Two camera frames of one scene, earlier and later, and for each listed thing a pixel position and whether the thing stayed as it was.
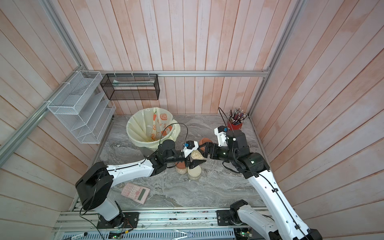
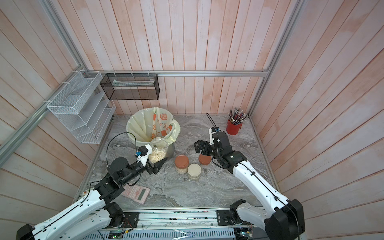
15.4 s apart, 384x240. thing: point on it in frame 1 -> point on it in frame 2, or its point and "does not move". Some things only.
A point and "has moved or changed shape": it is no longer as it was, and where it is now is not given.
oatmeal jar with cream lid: [194, 173] does not move
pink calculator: [137, 193] does not move
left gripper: [195, 162] -> [157, 166]
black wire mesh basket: [131, 86] does not move
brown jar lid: [202, 141] has moved or changed shape
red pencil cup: [234, 127] does not move
